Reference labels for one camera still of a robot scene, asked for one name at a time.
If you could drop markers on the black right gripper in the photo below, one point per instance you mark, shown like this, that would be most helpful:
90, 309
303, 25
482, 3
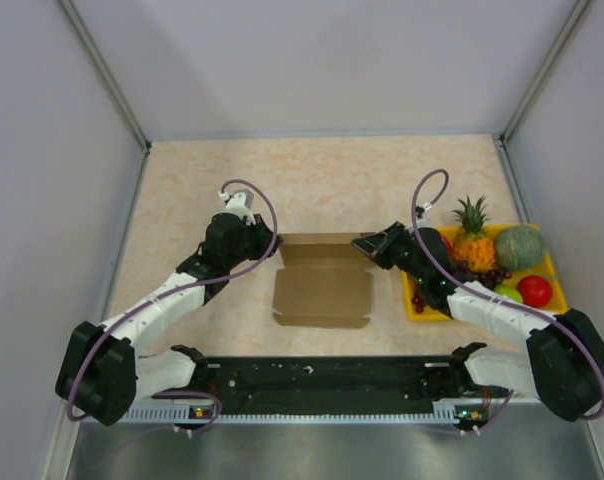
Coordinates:
376, 244

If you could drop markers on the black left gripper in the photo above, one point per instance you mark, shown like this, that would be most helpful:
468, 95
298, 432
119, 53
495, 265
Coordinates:
263, 235

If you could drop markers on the brown cardboard box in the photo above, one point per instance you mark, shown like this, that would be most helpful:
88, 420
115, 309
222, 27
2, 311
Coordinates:
325, 282

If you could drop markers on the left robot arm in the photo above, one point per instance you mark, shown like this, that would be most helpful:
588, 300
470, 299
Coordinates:
106, 368

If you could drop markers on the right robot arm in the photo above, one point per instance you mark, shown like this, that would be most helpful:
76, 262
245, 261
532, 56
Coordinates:
559, 358

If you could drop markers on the orange pineapple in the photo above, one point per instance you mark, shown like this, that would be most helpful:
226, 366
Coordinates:
472, 244

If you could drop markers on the purple grape bunch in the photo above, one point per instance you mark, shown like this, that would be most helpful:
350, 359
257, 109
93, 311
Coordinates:
433, 288

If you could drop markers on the green melon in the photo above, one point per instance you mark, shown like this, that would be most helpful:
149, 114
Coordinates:
519, 247

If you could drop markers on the green apple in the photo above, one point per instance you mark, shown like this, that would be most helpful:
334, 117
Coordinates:
510, 292

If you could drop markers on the red tomato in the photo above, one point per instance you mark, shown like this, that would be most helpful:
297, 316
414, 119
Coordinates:
535, 291

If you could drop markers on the yellow plastic tray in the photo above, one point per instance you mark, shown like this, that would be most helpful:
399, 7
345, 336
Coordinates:
544, 269

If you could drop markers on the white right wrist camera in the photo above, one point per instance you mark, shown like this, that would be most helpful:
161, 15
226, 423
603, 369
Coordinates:
421, 213

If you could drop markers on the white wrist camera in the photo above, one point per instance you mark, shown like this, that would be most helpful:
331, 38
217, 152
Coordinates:
421, 213
239, 203

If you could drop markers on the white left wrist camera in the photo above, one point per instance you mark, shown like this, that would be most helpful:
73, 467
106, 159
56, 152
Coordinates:
239, 203

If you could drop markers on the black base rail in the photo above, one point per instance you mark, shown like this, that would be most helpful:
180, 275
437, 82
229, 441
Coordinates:
332, 385

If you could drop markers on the left aluminium frame post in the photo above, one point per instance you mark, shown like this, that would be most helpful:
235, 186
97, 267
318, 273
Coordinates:
103, 71

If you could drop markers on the aluminium frame post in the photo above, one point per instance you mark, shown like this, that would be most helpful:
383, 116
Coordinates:
103, 71
569, 29

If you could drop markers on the right aluminium frame post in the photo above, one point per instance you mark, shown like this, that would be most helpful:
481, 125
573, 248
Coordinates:
569, 29

